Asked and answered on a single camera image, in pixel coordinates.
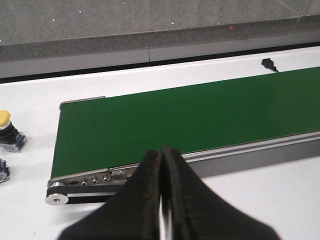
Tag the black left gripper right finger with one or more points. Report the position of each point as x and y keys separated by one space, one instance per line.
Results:
x=194 y=212

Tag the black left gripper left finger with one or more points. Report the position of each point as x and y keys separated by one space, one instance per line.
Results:
x=131 y=214

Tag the conveyor end plate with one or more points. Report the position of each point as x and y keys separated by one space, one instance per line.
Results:
x=87 y=178

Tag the green conveyor belt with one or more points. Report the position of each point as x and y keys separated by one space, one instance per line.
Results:
x=117 y=131

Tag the yellow mushroom push button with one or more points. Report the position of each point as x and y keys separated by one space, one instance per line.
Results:
x=11 y=140

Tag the black photoelectric sensor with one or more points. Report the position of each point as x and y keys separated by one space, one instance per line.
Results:
x=269 y=64

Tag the metal rail bracket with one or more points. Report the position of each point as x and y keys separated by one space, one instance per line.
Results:
x=121 y=173

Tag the aluminium conveyor side rail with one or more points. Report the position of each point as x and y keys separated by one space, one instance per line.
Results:
x=258 y=154

